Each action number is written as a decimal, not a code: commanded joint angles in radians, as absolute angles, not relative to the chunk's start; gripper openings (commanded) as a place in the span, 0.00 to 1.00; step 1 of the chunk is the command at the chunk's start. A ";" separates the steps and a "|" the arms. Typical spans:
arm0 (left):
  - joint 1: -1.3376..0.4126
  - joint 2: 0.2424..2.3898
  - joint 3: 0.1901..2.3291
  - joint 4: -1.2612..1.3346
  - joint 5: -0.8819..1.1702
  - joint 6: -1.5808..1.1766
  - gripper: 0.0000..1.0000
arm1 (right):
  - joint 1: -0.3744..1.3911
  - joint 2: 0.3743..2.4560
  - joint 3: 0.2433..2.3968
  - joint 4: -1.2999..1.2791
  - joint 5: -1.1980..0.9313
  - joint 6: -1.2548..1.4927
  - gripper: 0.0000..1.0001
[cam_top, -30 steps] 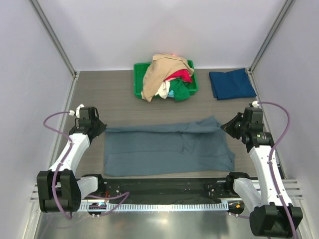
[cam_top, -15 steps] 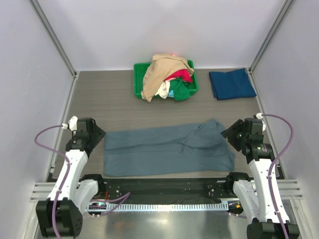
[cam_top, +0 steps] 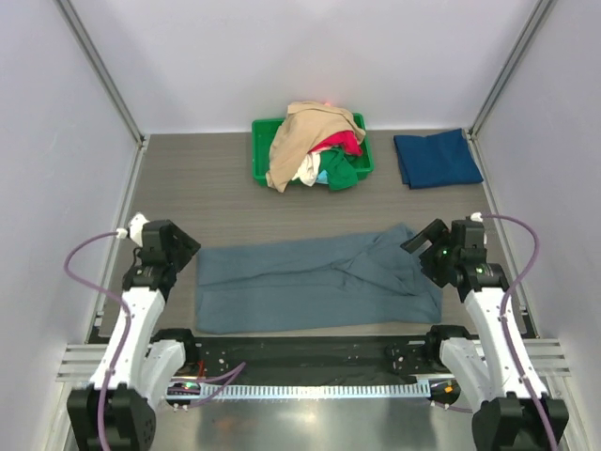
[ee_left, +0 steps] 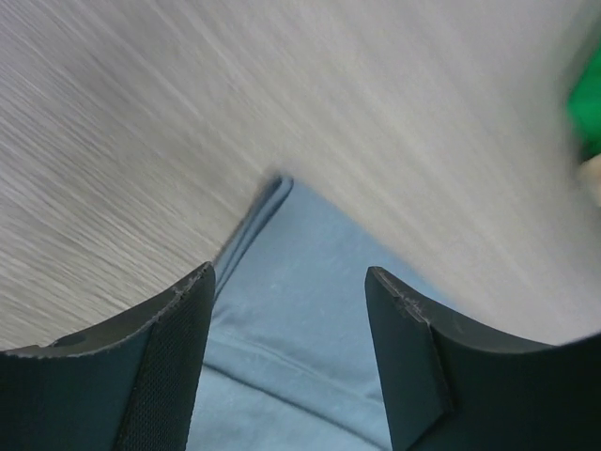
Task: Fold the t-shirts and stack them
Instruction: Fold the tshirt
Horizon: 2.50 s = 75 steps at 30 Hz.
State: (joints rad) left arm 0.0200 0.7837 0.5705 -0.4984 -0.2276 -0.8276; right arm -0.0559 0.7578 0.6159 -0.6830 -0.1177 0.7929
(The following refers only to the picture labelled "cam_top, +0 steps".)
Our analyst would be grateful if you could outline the beige t shirt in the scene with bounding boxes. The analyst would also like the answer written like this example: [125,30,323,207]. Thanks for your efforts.
[266,101,366,193]

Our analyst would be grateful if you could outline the wrist white camera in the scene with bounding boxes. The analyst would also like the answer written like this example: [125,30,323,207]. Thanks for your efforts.
[470,212,484,224]
[116,212,149,246]

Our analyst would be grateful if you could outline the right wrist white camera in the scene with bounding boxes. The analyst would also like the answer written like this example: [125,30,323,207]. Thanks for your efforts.
[470,212,484,224]

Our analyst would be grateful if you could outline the red t shirt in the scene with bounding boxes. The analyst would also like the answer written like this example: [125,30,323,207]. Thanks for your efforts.
[311,131,363,156]

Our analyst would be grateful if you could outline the aluminium frame rail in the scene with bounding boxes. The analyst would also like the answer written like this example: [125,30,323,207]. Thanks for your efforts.
[57,338,570,381]

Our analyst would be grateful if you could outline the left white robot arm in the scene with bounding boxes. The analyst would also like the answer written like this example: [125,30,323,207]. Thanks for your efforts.
[67,213,200,450]

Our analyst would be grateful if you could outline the green t shirt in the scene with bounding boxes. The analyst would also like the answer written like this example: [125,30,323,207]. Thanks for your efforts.
[319,148,359,191]

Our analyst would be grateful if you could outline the grey-blue t shirt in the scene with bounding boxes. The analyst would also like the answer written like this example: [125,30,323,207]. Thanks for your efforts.
[195,224,442,334]

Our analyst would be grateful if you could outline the white slotted cable duct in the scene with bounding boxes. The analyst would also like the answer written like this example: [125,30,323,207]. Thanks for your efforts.
[166,381,431,403]

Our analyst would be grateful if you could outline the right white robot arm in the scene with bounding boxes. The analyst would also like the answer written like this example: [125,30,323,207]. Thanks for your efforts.
[401,212,569,450]

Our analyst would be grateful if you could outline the folded dark blue t shirt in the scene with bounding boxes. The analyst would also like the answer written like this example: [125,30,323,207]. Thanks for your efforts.
[393,129,484,189]

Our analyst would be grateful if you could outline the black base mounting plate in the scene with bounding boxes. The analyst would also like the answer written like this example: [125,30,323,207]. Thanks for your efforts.
[196,335,451,386]

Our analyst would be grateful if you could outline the light blue t shirt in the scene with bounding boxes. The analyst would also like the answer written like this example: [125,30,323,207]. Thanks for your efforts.
[316,171,329,185]

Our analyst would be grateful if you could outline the green plastic bin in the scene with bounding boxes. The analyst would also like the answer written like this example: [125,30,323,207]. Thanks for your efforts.
[251,117,375,187]

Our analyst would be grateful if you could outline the white t shirt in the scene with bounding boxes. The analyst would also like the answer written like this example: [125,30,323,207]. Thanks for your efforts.
[292,152,321,187]

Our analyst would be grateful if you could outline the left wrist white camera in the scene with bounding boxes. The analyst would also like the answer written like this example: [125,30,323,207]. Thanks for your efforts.
[116,212,149,246]

